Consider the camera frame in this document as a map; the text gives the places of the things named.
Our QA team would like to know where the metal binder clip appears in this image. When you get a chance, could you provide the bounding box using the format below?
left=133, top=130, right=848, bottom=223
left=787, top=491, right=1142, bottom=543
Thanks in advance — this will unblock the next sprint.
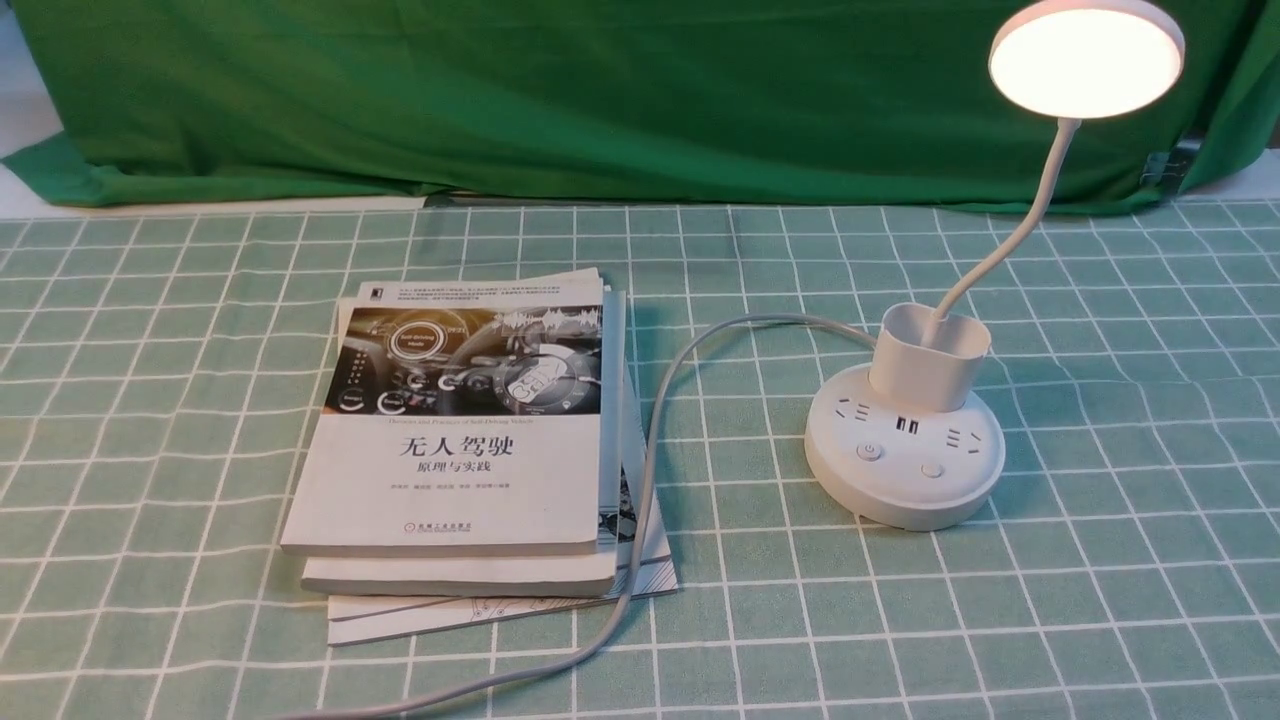
left=1140, top=132, right=1203, bottom=197

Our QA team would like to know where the bottom thin booklet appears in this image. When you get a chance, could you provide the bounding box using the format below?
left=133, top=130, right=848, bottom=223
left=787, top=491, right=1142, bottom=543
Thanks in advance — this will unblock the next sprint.
left=326, top=360, right=680, bottom=647

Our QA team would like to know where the green backdrop cloth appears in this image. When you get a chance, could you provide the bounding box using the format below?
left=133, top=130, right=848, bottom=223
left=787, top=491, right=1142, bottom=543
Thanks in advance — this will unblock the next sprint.
left=3, top=0, right=1280, bottom=217

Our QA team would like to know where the top white book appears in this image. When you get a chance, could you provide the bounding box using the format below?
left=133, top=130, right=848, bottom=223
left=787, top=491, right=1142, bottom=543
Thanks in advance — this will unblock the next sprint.
left=280, top=266, right=607, bottom=559

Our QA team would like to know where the green checkered tablecloth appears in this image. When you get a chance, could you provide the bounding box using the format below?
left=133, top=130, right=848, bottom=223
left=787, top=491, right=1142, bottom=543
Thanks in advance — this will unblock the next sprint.
left=1, top=200, right=1279, bottom=719

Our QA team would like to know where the grey lamp power cable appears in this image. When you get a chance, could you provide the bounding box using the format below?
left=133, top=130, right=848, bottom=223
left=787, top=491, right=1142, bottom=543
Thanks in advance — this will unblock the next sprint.
left=270, top=313, right=879, bottom=720

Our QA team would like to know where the white desk lamp with sockets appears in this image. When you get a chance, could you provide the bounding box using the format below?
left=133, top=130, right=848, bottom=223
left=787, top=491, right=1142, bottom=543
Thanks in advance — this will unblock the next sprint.
left=804, top=1, right=1187, bottom=532

